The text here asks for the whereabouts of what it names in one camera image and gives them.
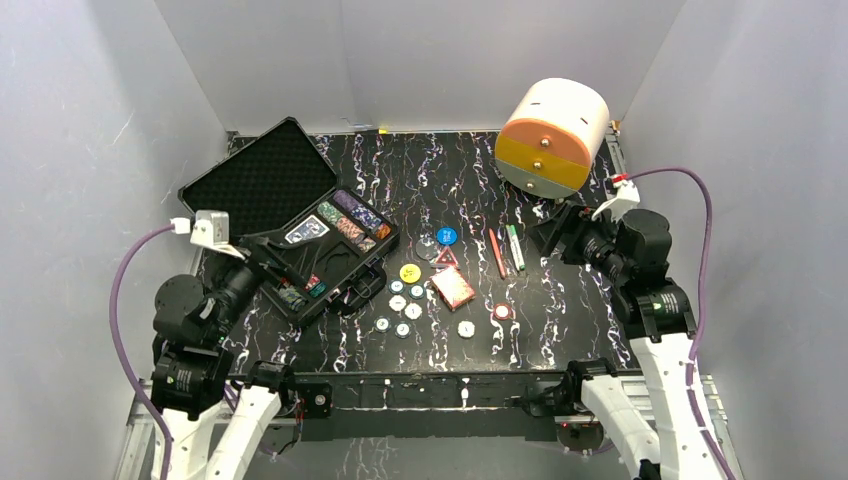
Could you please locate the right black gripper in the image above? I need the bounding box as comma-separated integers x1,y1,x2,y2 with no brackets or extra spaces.
523,200,629,282

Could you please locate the blue small blind button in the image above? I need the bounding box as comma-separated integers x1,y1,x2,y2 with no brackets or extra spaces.
436,227,458,246

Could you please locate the red triangle all-in token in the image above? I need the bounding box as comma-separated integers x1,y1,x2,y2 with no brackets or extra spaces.
430,246,459,269

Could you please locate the red playing card deck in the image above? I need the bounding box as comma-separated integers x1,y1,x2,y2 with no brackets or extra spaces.
430,266,476,311

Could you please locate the clear acrylic dealer button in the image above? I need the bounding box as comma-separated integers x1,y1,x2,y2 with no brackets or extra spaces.
414,236,442,261

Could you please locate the yellow big blind button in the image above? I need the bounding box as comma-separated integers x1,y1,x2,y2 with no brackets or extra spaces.
399,263,422,284

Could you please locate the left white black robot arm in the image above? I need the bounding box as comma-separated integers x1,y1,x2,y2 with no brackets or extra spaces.
150,237,319,479

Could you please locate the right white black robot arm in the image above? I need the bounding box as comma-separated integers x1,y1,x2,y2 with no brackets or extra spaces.
529,201,734,479

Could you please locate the black poker set case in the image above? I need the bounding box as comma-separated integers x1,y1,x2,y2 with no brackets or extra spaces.
179,117,399,326

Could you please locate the green white marker pen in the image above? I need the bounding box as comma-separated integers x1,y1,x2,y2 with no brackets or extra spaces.
506,224,526,271

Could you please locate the blue playing card deck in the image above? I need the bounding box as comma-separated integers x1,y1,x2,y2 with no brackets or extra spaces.
284,215,330,244

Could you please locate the red marker pen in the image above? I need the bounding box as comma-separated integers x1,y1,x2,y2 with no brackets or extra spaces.
488,228,507,279

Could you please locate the cyan chip row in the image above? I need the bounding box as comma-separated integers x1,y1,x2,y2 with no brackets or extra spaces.
305,274,326,298

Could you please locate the orange blue chip row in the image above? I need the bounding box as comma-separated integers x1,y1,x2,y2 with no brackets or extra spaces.
335,216,376,252

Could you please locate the red poker chip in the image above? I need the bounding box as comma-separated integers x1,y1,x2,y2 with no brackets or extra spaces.
492,303,514,321

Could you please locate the blue white chip row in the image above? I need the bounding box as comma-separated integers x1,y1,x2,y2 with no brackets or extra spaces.
333,190,391,239

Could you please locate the round pastel drawer cabinet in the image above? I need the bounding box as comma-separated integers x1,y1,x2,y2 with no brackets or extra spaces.
494,78,610,199

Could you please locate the white chip lone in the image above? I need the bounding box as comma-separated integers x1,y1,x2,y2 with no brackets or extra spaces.
457,320,476,339

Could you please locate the blue 50 chip top-left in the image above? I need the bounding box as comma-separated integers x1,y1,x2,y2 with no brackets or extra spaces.
388,280,405,295

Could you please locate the blue 50 chip bottom-left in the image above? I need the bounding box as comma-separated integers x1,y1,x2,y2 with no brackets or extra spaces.
374,317,391,333

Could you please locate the white 1 chip left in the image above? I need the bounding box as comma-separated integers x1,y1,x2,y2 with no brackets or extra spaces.
389,295,407,312

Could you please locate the white 1 chip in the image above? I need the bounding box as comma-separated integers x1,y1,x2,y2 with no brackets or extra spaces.
403,302,423,321
389,295,407,312

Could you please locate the blue 50 chip top-right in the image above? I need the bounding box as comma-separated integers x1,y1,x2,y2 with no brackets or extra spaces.
408,284,426,300

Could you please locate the blue 50 chip bottom-right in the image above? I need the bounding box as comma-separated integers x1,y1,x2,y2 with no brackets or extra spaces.
394,322,411,339

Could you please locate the white 1 chip right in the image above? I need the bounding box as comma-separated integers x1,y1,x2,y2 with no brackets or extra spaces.
403,302,423,321

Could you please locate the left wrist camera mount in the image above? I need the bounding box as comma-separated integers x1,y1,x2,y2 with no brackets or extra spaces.
170,210,246,260

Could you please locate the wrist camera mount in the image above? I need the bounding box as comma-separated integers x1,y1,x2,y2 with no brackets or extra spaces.
591,173,641,222
170,210,246,260

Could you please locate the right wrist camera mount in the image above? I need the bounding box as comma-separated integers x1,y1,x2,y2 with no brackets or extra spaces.
591,173,641,222

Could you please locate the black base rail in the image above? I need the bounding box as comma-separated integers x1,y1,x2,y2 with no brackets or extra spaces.
272,371,605,449

